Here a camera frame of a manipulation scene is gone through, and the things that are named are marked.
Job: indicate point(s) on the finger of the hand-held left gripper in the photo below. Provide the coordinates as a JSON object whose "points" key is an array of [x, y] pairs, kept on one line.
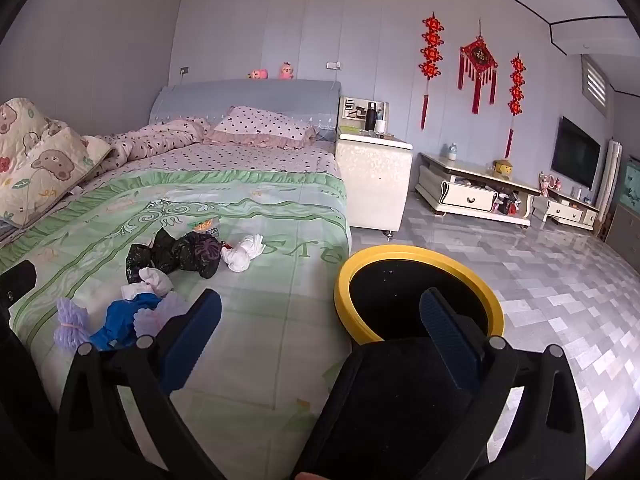
{"points": [[19, 282]]}

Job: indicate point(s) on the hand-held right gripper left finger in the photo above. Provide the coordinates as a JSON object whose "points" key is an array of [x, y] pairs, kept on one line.
{"points": [[192, 340]]}

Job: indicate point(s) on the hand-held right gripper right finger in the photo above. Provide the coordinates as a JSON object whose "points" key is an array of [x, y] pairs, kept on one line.
{"points": [[450, 337]]}

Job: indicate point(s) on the purple foam fruit net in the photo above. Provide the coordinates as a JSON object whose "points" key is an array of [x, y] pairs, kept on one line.
{"points": [[157, 315], [72, 327]]}

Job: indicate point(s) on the white tissue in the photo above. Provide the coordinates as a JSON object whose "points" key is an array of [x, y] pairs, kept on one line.
{"points": [[242, 255], [150, 282]]}

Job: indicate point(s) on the blue plastic bag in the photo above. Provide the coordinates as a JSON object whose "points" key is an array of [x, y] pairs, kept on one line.
{"points": [[125, 315]]}

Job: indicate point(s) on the black plastic bag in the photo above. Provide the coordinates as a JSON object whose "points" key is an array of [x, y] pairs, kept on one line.
{"points": [[185, 255]]}

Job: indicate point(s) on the black bin with yellow rim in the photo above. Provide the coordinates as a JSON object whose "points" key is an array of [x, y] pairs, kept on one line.
{"points": [[361, 265]]}

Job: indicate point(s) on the clear printed snack wrapper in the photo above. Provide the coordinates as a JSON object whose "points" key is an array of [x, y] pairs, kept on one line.
{"points": [[202, 225]]}

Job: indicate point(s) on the bear printed blanket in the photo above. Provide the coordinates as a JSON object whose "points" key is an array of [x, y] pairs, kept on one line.
{"points": [[45, 160]]}

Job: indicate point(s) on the green patterned bedspread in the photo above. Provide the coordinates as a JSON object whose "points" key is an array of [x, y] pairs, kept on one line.
{"points": [[280, 240]]}

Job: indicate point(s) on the white coffee table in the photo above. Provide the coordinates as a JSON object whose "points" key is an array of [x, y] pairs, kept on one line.
{"points": [[465, 195]]}

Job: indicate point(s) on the white nightstand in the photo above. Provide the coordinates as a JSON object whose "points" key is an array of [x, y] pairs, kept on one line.
{"points": [[372, 185]]}

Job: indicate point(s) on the white television stand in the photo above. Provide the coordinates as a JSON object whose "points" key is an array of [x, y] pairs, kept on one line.
{"points": [[567, 210]]}

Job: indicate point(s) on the yellow toy figure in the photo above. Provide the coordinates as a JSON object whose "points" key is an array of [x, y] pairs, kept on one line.
{"points": [[502, 169]]}

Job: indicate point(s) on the pink toy figures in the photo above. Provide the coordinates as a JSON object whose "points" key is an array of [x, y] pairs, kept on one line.
{"points": [[547, 183]]}

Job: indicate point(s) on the polka dot bed sheet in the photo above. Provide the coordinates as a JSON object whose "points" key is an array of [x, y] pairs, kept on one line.
{"points": [[225, 157]]}

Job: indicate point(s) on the small pale bottle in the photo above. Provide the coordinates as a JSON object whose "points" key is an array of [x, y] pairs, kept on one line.
{"points": [[452, 151]]}

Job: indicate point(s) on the pink polka dot quilt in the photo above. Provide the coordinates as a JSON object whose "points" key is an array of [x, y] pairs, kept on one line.
{"points": [[150, 137]]}

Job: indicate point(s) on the grey cabinet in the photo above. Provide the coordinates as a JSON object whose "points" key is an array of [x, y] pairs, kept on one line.
{"points": [[625, 230]]}

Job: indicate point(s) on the white cup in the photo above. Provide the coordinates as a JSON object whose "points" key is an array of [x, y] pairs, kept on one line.
{"points": [[380, 126]]}

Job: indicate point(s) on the polka dot pillow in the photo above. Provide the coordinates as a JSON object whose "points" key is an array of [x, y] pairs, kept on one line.
{"points": [[260, 125]]}

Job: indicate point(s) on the white standing panel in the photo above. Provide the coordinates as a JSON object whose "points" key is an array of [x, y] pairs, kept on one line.
{"points": [[611, 175]]}

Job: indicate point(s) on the green book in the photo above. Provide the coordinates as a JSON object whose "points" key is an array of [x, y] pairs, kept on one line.
{"points": [[350, 129]]}

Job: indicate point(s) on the black thermos bottle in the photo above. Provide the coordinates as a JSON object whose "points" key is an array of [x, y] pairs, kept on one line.
{"points": [[370, 116]]}

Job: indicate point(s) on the grey-blue bed headboard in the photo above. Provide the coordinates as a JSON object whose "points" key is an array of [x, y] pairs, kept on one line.
{"points": [[240, 97]]}

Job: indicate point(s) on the long red knot hanging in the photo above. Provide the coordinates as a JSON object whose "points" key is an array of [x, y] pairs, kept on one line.
{"points": [[432, 50], [516, 85]]}

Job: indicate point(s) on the red diamond knot hanging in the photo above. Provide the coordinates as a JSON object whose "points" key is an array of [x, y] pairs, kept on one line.
{"points": [[479, 57]]}

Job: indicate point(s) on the window with blinds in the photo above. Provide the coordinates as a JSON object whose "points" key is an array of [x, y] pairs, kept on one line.
{"points": [[595, 82]]}

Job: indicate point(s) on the black wall television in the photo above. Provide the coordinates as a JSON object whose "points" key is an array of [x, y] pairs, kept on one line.
{"points": [[575, 152]]}

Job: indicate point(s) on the white wall socket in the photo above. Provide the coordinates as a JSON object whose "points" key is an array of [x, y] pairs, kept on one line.
{"points": [[334, 65]]}

